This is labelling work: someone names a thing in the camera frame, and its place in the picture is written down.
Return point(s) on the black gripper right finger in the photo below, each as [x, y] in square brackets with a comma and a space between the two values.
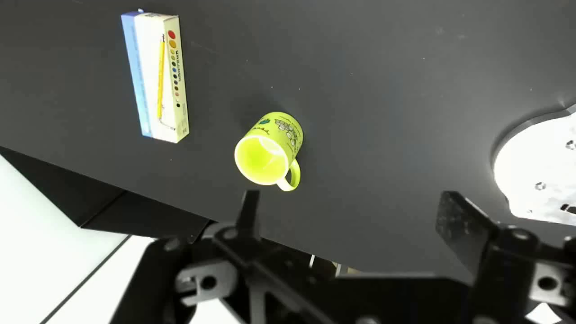
[465, 232]

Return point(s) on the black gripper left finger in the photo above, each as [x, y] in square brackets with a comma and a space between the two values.
[249, 214]

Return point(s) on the white and blue pencil box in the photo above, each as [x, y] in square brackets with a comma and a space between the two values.
[150, 66]

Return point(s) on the yellow-green mug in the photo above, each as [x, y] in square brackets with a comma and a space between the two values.
[264, 156]

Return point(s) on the silver metal mounting plate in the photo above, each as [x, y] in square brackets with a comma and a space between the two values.
[541, 163]

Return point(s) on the white desk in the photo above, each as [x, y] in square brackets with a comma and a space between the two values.
[42, 253]

